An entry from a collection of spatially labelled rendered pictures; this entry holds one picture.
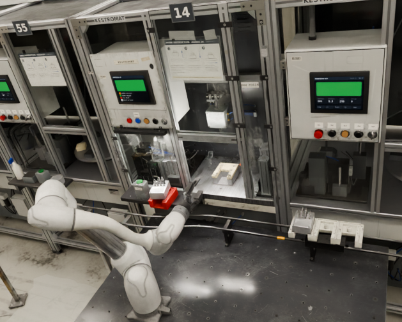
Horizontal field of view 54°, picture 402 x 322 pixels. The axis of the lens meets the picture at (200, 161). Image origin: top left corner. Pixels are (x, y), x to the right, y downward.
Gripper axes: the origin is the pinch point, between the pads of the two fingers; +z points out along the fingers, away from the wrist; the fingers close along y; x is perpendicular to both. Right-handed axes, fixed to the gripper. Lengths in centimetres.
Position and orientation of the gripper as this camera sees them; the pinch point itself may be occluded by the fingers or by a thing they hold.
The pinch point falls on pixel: (197, 187)
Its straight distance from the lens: 219.8
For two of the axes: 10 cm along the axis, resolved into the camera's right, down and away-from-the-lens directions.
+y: -1.8, -8.4, -5.2
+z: 3.9, -5.4, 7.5
